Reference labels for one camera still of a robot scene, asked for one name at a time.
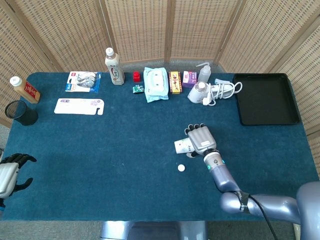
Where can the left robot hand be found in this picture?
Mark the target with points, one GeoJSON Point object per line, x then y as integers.
{"type": "Point", "coordinates": [6, 175]}

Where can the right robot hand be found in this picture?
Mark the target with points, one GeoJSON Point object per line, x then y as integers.
{"type": "Point", "coordinates": [202, 138]}

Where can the white paper cup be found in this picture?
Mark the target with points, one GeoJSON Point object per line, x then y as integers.
{"type": "Point", "coordinates": [182, 146]}

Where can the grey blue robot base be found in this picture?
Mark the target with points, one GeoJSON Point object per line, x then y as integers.
{"type": "Point", "coordinates": [153, 231]}

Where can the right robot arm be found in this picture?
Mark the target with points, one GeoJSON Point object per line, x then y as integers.
{"type": "Point", "coordinates": [222, 177]}

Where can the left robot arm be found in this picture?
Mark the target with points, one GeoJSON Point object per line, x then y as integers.
{"type": "Point", "coordinates": [1, 205]}

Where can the white ping pong ball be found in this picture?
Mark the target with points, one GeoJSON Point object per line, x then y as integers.
{"type": "Point", "coordinates": [181, 168]}

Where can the white hair dryer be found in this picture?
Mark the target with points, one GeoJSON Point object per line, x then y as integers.
{"type": "Point", "coordinates": [196, 93]}

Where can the purple small box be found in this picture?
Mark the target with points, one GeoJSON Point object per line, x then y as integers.
{"type": "Point", "coordinates": [189, 79]}

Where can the yellow red box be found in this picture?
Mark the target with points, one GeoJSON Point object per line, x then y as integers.
{"type": "Point", "coordinates": [175, 82]}

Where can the black mesh pen holder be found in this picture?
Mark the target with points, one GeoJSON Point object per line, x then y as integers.
{"type": "Point", "coordinates": [23, 115]}

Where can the clear squeeze wash bottle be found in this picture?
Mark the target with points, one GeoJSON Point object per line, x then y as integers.
{"type": "Point", "coordinates": [204, 73]}

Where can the light blue wet wipes pack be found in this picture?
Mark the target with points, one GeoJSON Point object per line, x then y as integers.
{"type": "Point", "coordinates": [156, 85]}

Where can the black plastic tray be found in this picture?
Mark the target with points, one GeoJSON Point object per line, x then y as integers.
{"type": "Point", "coordinates": [266, 100]}

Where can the green small packet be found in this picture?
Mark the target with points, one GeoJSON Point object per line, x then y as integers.
{"type": "Point", "coordinates": [137, 89]}

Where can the brown drink bottle red label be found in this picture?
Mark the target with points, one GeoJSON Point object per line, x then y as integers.
{"type": "Point", "coordinates": [27, 91]}

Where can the red small block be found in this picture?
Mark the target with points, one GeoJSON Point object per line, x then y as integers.
{"type": "Point", "coordinates": [136, 77]}

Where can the blue table cloth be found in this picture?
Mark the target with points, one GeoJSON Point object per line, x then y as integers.
{"type": "Point", "coordinates": [112, 155]}

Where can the white flat card package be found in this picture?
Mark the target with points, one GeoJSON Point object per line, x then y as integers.
{"type": "Point", "coordinates": [77, 106]}

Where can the milk tea bottle white cap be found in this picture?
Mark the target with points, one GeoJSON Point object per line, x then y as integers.
{"type": "Point", "coordinates": [115, 71]}

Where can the blue blister pack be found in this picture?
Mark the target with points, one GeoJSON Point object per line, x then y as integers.
{"type": "Point", "coordinates": [83, 82]}

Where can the bamboo folding screen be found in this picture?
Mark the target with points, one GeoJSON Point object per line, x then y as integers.
{"type": "Point", "coordinates": [62, 30]}

